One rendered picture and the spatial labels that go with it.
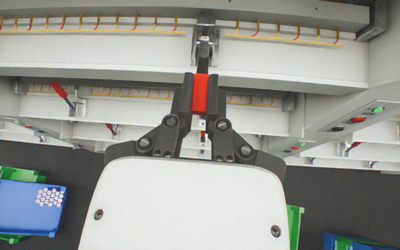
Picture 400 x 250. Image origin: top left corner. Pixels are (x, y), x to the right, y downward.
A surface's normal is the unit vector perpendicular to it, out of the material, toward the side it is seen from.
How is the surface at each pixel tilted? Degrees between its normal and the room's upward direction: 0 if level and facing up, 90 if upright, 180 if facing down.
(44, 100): 18
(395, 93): 90
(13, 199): 26
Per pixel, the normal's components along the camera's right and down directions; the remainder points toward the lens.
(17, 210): 0.44, -0.26
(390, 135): -0.04, -0.02
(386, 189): -0.01, -0.33
